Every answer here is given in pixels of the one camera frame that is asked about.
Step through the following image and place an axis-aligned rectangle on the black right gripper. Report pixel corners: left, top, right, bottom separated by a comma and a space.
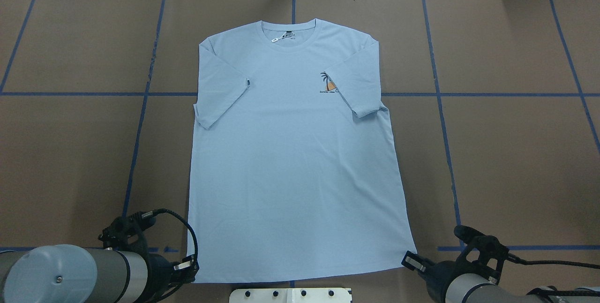
401, 251, 459, 301

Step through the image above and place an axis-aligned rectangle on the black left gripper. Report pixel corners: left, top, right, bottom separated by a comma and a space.
145, 253, 199, 301

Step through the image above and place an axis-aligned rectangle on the light blue t-shirt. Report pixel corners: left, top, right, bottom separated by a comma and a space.
188, 19, 417, 284

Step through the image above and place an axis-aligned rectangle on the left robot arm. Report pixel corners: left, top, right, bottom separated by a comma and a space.
1, 244, 199, 303

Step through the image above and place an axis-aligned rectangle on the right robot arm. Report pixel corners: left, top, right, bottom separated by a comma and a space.
402, 251, 600, 303

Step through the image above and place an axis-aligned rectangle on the white hang tag fastener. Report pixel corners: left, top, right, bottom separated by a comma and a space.
271, 32, 296, 44

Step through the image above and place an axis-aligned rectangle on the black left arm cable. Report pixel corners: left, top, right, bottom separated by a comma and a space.
141, 208, 199, 303

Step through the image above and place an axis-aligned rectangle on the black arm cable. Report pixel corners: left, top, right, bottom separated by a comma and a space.
506, 254, 600, 303
141, 208, 199, 303

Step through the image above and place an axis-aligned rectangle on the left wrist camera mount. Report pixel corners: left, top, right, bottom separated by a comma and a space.
98, 212, 156, 259

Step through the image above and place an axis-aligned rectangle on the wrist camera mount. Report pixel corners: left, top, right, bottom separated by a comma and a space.
454, 225, 509, 285
98, 212, 156, 259

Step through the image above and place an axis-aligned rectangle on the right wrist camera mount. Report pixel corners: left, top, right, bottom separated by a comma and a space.
454, 225, 509, 285

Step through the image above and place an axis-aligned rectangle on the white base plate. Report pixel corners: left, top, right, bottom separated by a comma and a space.
229, 288, 353, 303

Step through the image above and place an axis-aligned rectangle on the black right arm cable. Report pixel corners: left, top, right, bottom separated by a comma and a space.
506, 254, 600, 303

